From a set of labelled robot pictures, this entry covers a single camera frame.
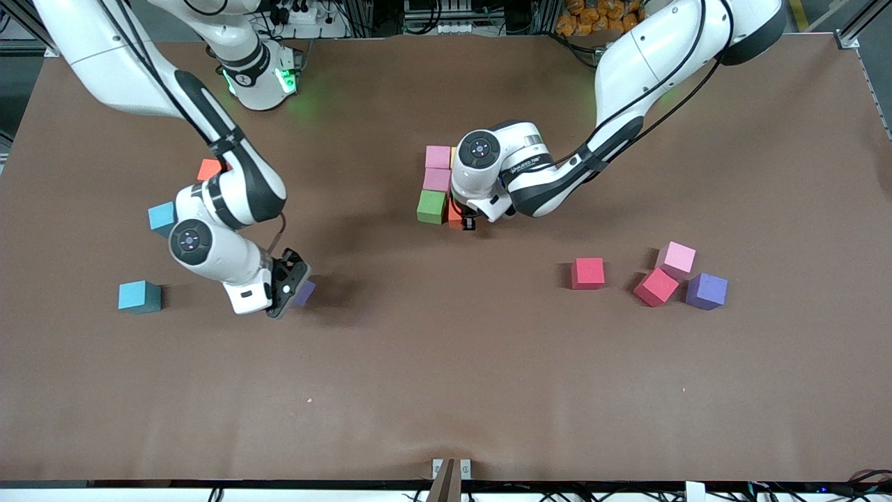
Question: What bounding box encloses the metal bracket with brown stick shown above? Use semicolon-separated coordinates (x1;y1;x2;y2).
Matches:
426;457;472;502

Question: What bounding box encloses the white power strip with plugs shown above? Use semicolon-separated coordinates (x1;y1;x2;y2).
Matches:
275;0;349;39

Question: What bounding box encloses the green foam cube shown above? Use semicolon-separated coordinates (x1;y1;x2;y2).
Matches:
417;190;447;225

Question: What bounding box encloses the red foam cube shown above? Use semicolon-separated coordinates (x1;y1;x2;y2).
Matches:
633;268;680;308
571;257;606;291

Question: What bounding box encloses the cyan foam cube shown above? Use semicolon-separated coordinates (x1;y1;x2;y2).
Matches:
118;280;162;314
148;201;178;239

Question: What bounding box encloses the brown table cover sheet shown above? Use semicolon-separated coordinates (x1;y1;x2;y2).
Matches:
0;33;892;483

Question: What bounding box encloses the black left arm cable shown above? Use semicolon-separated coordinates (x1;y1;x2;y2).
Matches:
571;0;731;165

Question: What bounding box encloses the bag of orange items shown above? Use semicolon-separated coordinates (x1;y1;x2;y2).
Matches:
555;0;645;37

